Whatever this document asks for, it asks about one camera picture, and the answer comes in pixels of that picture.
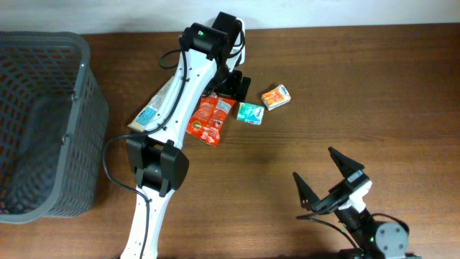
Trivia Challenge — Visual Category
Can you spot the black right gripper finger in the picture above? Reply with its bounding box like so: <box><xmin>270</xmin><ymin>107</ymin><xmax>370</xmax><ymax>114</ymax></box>
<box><xmin>293</xmin><ymin>172</ymin><xmax>321</xmax><ymax>211</ymax></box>
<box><xmin>328</xmin><ymin>147</ymin><xmax>364</xmax><ymax>178</ymax></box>

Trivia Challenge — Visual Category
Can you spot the green tissue pack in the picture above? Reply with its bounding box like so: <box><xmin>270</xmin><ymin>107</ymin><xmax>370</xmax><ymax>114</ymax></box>
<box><xmin>236</xmin><ymin>102</ymin><xmax>265</xmax><ymax>125</ymax></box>

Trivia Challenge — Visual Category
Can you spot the red snack bag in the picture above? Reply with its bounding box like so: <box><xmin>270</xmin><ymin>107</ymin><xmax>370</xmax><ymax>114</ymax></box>
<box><xmin>186</xmin><ymin>94</ymin><xmax>236</xmax><ymax>146</ymax></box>

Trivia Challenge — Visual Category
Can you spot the yellow snack bag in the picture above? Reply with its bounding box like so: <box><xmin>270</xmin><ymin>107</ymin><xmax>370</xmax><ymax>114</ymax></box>
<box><xmin>127</xmin><ymin>76</ymin><xmax>174</xmax><ymax>132</ymax></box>

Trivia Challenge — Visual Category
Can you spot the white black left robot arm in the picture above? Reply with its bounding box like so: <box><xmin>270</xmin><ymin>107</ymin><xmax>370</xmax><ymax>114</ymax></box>
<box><xmin>121</xmin><ymin>12</ymin><xmax>251</xmax><ymax>258</ymax></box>

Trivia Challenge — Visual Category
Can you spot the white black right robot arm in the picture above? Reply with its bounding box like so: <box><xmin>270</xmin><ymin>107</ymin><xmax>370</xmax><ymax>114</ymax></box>
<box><xmin>293</xmin><ymin>147</ymin><xmax>410</xmax><ymax>258</ymax></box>

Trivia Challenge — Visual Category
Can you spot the white barcode scanner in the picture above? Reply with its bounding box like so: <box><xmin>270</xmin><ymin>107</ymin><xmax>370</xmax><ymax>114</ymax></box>
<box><xmin>227</xmin><ymin>19</ymin><xmax>246</xmax><ymax>71</ymax></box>

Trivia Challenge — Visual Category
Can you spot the grey plastic basket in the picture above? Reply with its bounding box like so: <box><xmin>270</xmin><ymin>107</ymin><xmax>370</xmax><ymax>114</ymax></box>
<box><xmin>1</xmin><ymin>32</ymin><xmax>109</xmax><ymax>224</ymax></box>

